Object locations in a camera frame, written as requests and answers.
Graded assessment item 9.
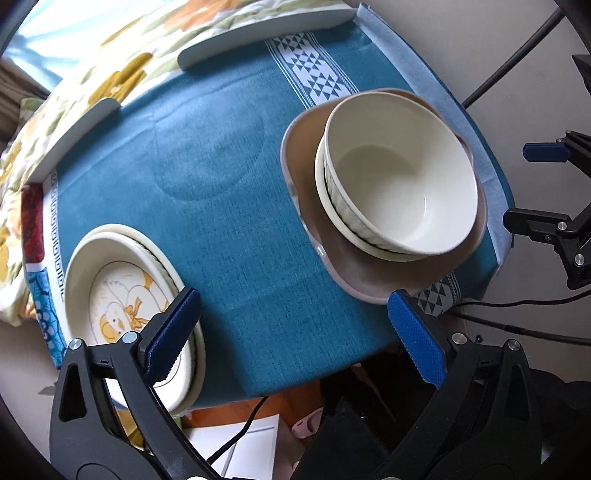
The white paper sheet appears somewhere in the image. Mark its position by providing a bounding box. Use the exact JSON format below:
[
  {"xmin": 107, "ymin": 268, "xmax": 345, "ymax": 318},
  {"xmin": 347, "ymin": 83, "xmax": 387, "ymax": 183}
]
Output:
[{"xmin": 182, "ymin": 414, "xmax": 281, "ymax": 480}]

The brown plate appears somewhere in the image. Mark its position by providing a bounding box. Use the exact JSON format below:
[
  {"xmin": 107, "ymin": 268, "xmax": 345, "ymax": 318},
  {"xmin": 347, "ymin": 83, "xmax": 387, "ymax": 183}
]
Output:
[{"xmin": 281, "ymin": 89, "xmax": 488, "ymax": 305}]

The white plate rim top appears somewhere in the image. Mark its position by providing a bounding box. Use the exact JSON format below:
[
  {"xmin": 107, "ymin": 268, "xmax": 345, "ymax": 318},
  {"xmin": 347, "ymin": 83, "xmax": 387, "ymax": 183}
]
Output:
[{"xmin": 178, "ymin": 7, "xmax": 358, "ymax": 71}]

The colourful patterned cloth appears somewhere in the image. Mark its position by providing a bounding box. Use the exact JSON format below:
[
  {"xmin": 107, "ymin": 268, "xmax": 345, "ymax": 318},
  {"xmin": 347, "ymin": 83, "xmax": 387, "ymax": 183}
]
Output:
[{"xmin": 21, "ymin": 182, "xmax": 70, "ymax": 370}]

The white plate rim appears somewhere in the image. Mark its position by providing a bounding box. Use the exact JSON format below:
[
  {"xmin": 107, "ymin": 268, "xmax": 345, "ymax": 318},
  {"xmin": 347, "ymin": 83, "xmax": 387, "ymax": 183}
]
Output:
[
  {"xmin": 34, "ymin": 98, "xmax": 122, "ymax": 183},
  {"xmin": 178, "ymin": 7, "xmax": 358, "ymax": 71}
]

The black cable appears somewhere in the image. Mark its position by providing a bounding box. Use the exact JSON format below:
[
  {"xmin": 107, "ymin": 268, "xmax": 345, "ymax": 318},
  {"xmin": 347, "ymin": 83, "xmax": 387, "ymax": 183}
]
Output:
[
  {"xmin": 203, "ymin": 396, "xmax": 269, "ymax": 467},
  {"xmin": 455, "ymin": 298, "xmax": 591, "ymax": 309},
  {"xmin": 456, "ymin": 311, "xmax": 591, "ymax": 346}
]

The pink slipper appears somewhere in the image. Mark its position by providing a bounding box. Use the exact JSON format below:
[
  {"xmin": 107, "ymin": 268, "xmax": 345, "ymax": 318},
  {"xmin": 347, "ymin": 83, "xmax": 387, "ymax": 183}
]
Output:
[{"xmin": 292, "ymin": 408, "xmax": 324, "ymax": 439}]

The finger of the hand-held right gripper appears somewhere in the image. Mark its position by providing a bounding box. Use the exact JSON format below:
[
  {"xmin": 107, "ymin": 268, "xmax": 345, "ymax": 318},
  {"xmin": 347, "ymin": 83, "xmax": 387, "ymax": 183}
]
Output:
[
  {"xmin": 503, "ymin": 198, "xmax": 591, "ymax": 291},
  {"xmin": 523, "ymin": 131, "xmax": 591, "ymax": 176}
]

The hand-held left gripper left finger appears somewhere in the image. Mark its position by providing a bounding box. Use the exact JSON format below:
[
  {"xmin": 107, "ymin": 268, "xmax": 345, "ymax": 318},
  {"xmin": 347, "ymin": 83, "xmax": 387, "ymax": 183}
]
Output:
[{"xmin": 49, "ymin": 286, "xmax": 215, "ymax": 474}]

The cream ceramic bowl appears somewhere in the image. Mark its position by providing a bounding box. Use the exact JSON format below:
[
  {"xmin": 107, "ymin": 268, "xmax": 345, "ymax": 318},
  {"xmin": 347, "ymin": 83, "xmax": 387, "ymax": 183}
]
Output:
[
  {"xmin": 314, "ymin": 138, "xmax": 419, "ymax": 264},
  {"xmin": 318, "ymin": 92, "xmax": 478, "ymax": 254}
]

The cream duck-print plate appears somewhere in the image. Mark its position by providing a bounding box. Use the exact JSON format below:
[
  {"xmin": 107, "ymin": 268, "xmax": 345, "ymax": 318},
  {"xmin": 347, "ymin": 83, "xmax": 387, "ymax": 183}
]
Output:
[{"xmin": 69, "ymin": 233, "xmax": 195, "ymax": 402}]

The white plate rim left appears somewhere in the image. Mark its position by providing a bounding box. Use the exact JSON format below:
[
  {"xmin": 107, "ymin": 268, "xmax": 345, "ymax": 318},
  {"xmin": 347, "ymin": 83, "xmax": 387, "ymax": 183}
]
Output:
[{"xmin": 34, "ymin": 98, "xmax": 122, "ymax": 183}]

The large white plate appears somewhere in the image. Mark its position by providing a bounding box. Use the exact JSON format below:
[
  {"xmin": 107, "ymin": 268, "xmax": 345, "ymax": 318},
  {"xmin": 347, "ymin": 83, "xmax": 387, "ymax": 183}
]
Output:
[{"xmin": 64, "ymin": 224, "xmax": 206, "ymax": 414}]

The floral blanket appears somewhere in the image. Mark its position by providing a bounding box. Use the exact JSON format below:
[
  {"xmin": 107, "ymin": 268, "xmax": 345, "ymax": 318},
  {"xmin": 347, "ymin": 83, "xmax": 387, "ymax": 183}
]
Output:
[{"xmin": 0, "ymin": 0, "xmax": 361, "ymax": 328}]

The light blue sheer curtain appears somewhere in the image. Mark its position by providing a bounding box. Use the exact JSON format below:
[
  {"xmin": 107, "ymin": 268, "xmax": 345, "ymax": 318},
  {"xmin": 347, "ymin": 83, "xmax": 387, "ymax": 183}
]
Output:
[{"xmin": 9, "ymin": 0, "xmax": 84, "ymax": 88}]

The blue patterned tablecloth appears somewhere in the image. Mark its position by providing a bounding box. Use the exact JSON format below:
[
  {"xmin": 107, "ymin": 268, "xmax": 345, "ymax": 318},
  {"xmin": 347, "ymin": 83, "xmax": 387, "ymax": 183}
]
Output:
[{"xmin": 44, "ymin": 32, "xmax": 502, "ymax": 411}]

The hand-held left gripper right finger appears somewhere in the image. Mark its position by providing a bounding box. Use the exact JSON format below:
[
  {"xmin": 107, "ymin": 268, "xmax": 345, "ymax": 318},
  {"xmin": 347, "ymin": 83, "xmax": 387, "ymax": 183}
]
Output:
[{"xmin": 373, "ymin": 289, "xmax": 543, "ymax": 478}]

